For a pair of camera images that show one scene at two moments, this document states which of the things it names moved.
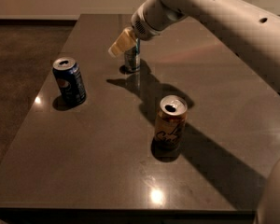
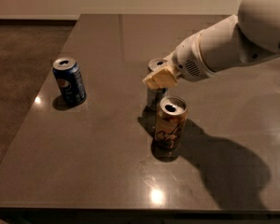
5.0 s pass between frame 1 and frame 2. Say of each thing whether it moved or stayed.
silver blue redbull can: moved
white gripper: moved
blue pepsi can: stayed
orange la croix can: stayed
